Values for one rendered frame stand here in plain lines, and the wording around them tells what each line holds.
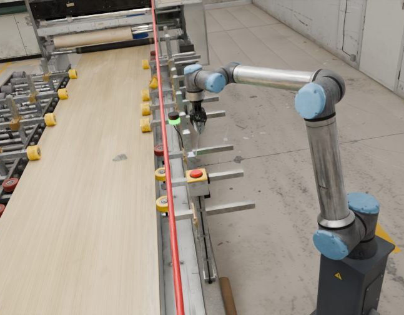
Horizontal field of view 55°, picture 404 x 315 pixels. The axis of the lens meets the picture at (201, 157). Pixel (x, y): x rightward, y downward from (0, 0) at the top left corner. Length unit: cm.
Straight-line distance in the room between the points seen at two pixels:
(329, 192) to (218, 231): 148
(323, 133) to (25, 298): 122
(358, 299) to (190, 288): 79
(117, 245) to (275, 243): 147
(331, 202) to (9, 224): 139
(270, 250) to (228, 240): 31
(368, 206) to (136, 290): 101
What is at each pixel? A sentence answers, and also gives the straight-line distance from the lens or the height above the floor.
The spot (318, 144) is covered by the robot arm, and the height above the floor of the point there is 122.
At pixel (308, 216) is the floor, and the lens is 308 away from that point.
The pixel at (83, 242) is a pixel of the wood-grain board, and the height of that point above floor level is 90.
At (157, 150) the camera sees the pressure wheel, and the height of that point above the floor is 91.
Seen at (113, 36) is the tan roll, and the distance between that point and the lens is 432.
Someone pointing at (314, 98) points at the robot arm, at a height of 140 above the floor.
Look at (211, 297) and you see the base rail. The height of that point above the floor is 70.
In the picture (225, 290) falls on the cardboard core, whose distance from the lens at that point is 247.
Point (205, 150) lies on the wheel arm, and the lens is 223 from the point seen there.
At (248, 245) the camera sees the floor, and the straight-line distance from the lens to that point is 282.
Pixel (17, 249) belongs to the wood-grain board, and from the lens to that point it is 180.
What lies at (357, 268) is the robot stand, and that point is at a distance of 191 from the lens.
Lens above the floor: 197
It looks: 31 degrees down
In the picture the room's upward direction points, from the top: 7 degrees counter-clockwise
